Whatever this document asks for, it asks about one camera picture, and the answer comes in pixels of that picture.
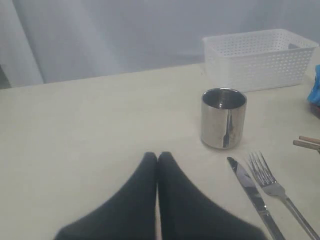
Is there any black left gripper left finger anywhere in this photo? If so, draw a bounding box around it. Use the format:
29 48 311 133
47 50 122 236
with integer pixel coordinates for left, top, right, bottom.
55 152 157 240

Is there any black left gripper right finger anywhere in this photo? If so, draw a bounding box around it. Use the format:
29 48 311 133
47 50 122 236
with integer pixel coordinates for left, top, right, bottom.
157 152 266 240

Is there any silver table knife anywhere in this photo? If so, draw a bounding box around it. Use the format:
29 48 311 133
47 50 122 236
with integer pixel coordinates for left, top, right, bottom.
227 156 285 240

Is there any silver fork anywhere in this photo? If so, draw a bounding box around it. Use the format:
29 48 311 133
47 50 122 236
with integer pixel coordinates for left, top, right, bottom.
248 152 320 240

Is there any wooden chopstick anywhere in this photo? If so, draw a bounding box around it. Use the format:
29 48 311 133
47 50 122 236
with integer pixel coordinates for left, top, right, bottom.
292 140 320 151
299 136 320 145

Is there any white perforated plastic basket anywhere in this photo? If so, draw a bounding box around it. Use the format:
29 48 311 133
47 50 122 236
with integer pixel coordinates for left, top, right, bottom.
203 29 319 92

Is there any brown round plate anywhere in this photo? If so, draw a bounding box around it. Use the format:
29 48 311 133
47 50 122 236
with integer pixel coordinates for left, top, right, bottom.
309 103 320 118

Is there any blue chips bag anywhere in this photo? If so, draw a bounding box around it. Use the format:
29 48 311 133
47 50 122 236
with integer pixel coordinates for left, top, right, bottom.
307 64 320 107

